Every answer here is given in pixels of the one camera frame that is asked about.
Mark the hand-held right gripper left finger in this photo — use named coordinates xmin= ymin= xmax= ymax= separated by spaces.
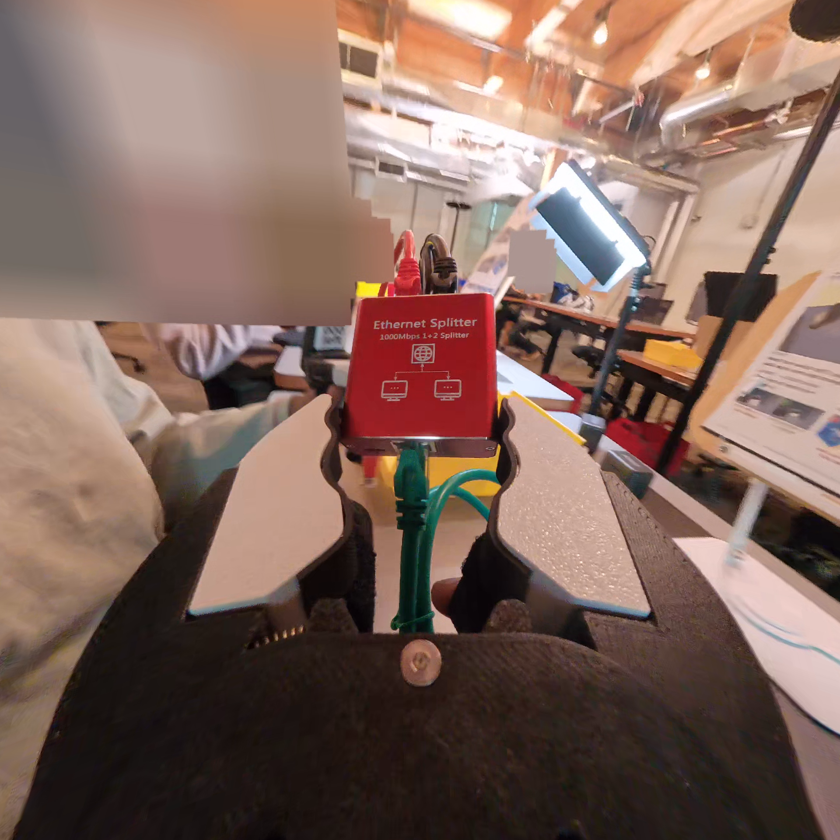
xmin=187 ymin=392 xmax=358 ymax=619

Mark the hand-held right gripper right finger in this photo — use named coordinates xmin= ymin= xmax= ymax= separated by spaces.
xmin=487 ymin=397 xmax=653 ymax=620

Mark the red ethernet splitter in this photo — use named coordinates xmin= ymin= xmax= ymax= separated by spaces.
xmin=339 ymin=293 xmax=504 ymax=459

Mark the yellow plastic bin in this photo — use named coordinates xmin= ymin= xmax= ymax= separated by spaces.
xmin=354 ymin=282 xmax=588 ymax=497

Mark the red ethernet cable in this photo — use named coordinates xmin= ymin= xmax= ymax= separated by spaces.
xmin=392 ymin=230 xmax=422 ymax=298

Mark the green ethernet cable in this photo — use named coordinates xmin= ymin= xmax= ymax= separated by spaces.
xmin=392 ymin=443 xmax=504 ymax=634

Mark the black ethernet cable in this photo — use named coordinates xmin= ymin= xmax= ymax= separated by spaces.
xmin=420 ymin=233 xmax=459 ymax=295

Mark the person's left forearm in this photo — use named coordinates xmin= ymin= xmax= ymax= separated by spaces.
xmin=128 ymin=390 xmax=322 ymax=519

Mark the grey desk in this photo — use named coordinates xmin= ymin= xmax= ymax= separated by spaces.
xmin=341 ymin=354 xmax=840 ymax=840

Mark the red crate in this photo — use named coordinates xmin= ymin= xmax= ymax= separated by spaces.
xmin=604 ymin=416 xmax=691 ymax=478

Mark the wooden table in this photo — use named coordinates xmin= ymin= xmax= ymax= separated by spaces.
xmin=617 ymin=350 xmax=704 ymax=421

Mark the black light stand pole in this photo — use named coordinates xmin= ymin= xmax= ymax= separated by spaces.
xmin=581 ymin=262 xmax=652 ymax=421

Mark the yellow box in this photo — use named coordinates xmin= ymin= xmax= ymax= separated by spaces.
xmin=643 ymin=338 xmax=704 ymax=370

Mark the person's cream clothing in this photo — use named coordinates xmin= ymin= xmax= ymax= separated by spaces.
xmin=0 ymin=320 xmax=198 ymax=736

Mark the tan printed poster board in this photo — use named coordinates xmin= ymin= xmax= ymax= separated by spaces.
xmin=682 ymin=262 xmax=840 ymax=526

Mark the white document stand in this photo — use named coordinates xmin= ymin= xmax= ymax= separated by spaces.
xmin=676 ymin=479 xmax=840 ymax=736

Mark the black screen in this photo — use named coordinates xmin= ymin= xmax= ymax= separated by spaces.
xmin=705 ymin=271 xmax=780 ymax=324

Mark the LED light panel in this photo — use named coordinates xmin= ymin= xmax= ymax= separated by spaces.
xmin=528 ymin=159 xmax=655 ymax=294

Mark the thick black pole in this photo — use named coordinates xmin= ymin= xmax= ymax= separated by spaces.
xmin=656 ymin=85 xmax=840 ymax=478

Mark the silver air duct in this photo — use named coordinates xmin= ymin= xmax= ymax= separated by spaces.
xmin=658 ymin=66 xmax=840 ymax=153

